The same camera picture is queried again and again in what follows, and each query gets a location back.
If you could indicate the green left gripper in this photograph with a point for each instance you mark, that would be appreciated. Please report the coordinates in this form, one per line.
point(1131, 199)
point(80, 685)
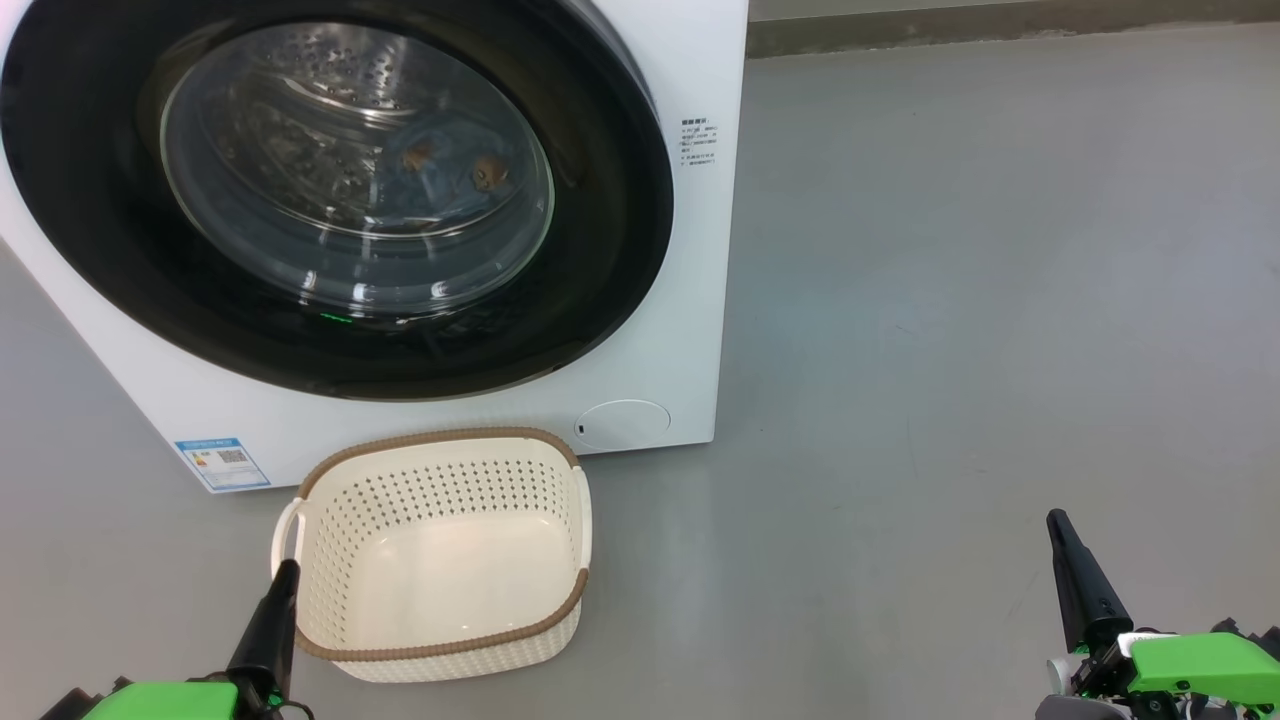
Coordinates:
point(170, 702)

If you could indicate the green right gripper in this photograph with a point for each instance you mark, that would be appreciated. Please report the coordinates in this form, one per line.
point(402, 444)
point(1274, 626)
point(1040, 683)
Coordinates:
point(1200, 665)

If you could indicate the black round glass washer door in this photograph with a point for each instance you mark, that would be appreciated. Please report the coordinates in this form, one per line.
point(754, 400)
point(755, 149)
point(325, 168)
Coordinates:
point(100, 250)

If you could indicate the white front-load washing machine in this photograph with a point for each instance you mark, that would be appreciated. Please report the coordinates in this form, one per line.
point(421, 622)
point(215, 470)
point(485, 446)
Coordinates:
point(680, 300)

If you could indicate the stainless steel washing machine drum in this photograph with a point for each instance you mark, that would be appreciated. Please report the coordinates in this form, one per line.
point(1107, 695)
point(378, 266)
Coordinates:
point(280, 130)

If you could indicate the blue energy label sticker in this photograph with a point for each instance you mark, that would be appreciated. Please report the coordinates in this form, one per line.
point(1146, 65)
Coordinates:
point(222, 463)

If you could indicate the cream perforated laundry basket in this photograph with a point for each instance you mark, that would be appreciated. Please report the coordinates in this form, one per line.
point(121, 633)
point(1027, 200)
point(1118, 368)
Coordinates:
point(450, 570)

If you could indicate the round white filter cover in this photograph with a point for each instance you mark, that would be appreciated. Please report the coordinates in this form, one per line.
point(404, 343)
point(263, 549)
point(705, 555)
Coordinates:
point(623, 425)

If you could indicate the small printed text label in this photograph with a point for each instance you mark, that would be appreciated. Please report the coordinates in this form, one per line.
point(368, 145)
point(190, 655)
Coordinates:
point(700, 140)

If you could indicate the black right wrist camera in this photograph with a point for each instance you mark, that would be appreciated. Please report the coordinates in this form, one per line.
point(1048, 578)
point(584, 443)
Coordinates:
point(1260, 635)

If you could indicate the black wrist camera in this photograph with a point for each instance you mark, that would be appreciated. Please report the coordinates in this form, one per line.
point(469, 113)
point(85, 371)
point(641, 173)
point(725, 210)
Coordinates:
point(1260, 635)
point(65, 705)

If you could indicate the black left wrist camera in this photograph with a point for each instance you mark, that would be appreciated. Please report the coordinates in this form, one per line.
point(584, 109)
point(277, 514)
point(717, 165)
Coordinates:
point(65, 705)

